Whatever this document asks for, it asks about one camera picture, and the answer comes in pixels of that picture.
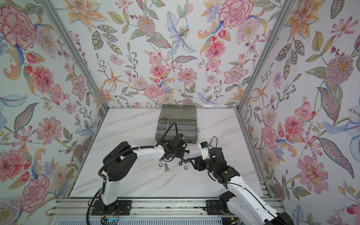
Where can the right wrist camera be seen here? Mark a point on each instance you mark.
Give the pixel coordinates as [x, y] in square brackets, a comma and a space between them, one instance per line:
[204, 148]

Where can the right aluminium corner post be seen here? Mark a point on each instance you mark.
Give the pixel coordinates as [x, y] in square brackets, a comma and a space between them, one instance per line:
[280, 21]

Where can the aluminium mounting rail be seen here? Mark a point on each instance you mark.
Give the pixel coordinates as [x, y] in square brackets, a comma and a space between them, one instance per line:
[140, 207]

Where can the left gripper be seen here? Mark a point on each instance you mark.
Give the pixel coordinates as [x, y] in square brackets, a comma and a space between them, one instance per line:
[183, 153]

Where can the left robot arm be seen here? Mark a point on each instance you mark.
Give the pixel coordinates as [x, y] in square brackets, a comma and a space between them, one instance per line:
[117, 164]

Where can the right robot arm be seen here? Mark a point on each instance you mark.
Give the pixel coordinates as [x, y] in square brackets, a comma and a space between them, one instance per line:
[239, 199]

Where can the left aluminium corner post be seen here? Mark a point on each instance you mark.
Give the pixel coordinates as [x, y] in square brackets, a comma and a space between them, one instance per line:
[64, 34]

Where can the grey plastic organizer box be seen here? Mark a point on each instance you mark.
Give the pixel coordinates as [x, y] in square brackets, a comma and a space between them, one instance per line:
[177, 119]

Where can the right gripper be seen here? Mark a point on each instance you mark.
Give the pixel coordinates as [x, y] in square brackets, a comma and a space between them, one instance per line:
[199, 162]

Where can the aluminium corner post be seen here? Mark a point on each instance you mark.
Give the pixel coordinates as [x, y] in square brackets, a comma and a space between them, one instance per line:
[280, 21]
[64, 34]

